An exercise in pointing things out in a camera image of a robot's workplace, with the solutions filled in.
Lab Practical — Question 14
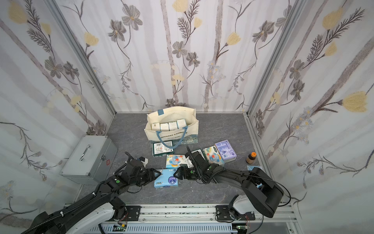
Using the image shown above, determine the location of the cartoon elephant tissue pack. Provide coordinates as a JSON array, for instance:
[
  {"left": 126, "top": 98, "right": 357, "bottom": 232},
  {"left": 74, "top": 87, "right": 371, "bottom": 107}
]
[{"left": 203, "top": 146, "right": 225, "bottom": 166}]

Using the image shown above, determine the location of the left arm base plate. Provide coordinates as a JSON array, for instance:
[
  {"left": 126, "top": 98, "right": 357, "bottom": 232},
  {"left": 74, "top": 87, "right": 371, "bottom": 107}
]
[{"left": 122, "top": 206, "right": 141, "bottom": 222}]

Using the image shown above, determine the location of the cream canvas tote bag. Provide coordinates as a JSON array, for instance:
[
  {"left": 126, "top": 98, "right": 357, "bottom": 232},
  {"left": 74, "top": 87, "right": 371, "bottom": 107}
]
[{"left": 144, "top": 106, "right": 199, "bottom": 149}]

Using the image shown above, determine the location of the green white tissue pack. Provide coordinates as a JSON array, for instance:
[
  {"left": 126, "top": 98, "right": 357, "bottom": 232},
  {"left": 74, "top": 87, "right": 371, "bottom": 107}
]
[
  {"left": 168, "top": 121, "right": 178, "bottom": 131},
  {"left": 191, "top": 149, "right": 206, "bottom": 161},
  {"left": 152, "top": 142, "right": 174, "bottom": 158}
]

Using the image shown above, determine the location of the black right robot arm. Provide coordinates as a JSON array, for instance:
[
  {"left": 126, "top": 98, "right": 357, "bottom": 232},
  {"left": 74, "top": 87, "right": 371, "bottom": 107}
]
[{"left": 173, "top": 147, "right": 286, "bottom": 218}]

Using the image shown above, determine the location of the purple tissue pack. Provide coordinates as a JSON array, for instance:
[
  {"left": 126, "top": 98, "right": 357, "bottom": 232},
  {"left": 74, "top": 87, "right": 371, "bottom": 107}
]
[{"left": 215, "top": 140, "right": 237, "bottom": 163}]

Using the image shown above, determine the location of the aluminium frame rail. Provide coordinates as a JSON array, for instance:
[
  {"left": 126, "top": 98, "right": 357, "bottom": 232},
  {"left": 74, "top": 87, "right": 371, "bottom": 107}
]
[{"left": 55, "top": 203, "right": 302, "bottom": 234}]

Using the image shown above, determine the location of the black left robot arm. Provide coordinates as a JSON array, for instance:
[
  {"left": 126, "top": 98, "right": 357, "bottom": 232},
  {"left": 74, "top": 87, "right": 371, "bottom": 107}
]
[{"left": 23, "top": 153, "right": 162, "bottom": 234}]

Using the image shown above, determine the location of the blue face mask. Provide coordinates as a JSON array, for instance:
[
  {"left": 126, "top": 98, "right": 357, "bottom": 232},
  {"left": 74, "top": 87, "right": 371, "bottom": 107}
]
[{"left": 247, "top": 165, "right": 262, "bottom": 171}]

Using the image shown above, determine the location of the brown bottle orange cap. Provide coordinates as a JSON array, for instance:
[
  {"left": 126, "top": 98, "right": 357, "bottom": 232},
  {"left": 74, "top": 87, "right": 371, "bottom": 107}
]
[{"left": 246, "top": 152, "right": 257, "bottom": 164}]

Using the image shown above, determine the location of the light blue purple-logo tissue pack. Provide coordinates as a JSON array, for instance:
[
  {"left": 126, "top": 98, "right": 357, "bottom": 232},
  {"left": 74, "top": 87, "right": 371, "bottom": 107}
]
[{"left": 177, "top": 119, "right": 187, "bottom": 129}]

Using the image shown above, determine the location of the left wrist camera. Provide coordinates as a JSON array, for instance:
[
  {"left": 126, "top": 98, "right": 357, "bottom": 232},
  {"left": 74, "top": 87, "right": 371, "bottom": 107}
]
[{"left": 137, "top": 157, "right": 149, "bottom": 167}]

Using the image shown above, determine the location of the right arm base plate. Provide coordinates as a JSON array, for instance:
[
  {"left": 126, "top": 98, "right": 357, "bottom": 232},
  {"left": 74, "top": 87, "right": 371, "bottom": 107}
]
[{"left": 215, "top": 205, "right": 256, "bottom": 222}]

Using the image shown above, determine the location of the silver metal case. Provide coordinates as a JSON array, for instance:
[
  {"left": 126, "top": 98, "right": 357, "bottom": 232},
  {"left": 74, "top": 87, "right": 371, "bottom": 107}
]
[{"left": 60, "top": 136, "right": 118, "bottom": 185}]

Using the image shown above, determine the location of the green white tissue pack back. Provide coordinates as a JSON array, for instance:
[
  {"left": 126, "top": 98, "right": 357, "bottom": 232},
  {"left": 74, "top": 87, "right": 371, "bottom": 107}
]
[{"left": 152, "top": 142, "right": 174, "bottom": 158}]

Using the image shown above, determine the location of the light blue tissue pack front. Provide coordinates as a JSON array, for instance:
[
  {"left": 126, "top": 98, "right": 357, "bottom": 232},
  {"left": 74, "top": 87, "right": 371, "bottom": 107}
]
[{"left": 160, "top": 123, "right": 170, "bottom": 132}]

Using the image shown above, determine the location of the green white tissue pack front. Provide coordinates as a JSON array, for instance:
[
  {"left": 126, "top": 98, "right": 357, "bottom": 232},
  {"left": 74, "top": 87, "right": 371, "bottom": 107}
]
[{"left": 191, "top": 149, "right": 206, "bottom": 161}]

